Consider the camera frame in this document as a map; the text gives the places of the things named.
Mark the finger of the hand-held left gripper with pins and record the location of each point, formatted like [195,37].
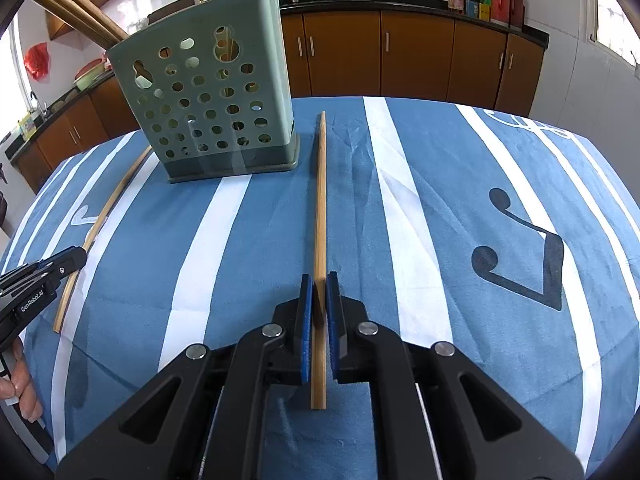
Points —
[60,262]

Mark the large sliding window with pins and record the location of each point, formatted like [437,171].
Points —
[615,20]

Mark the wooden chopstick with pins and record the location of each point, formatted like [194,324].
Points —
[320,210]
[70,19]
[114,196]
[90,5]

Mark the group of condiment bottles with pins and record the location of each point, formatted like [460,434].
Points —
[492,7]

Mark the red hanging plastic bag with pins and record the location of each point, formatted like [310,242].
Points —
[38,62]

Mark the person's left hand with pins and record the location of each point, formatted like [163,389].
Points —
[27,385]

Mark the green basin with red lid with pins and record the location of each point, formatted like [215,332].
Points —
[90,80]

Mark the black kitchen countertop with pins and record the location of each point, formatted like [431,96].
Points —
[400,2]

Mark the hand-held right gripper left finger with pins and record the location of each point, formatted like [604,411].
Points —
[306,330]

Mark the green perforated utensil holder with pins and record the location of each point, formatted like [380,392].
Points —
[265,35]

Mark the blue white striped tablecloth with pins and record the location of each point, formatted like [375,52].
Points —
[450,210]

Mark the window beside sink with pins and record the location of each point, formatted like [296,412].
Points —
[12,85]

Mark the steel sink faucet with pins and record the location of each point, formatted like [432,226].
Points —
[39,105]

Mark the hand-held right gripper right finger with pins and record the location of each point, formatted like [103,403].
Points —
[332,330]

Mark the wooden lower kitchen cabinets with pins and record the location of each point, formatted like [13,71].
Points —
[415,55]

